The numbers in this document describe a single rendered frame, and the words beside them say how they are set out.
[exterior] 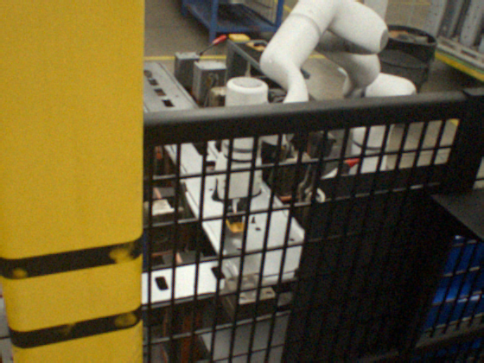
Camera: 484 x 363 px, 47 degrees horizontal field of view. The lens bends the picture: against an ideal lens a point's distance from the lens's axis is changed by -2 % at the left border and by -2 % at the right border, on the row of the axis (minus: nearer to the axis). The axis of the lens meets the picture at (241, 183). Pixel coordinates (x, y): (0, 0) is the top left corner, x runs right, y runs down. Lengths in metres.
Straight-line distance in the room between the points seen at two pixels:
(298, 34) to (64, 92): 0.97
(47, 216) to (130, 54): 0.12
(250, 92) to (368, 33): 0.42
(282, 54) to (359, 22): 0.28
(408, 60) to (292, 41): 3.20
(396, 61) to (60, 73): 4.14
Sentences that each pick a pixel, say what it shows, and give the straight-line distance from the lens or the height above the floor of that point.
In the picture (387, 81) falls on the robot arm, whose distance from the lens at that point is 1.81.
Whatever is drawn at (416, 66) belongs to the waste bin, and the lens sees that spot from 4.46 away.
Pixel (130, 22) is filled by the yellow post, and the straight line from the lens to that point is 0.33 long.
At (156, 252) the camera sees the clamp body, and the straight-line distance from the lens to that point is 1.34.
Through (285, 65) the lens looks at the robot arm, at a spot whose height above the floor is 1.38.
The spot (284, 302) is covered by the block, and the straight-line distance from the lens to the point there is 1.14.
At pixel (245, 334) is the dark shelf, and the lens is 1.02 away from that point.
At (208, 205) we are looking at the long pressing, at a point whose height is 1.00.
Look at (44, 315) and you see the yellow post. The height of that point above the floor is 1.46.
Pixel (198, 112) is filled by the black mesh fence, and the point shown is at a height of 1.55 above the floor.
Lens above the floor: 1.75
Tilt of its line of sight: 30 degrees down
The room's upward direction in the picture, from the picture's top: 6 degrees clockwise
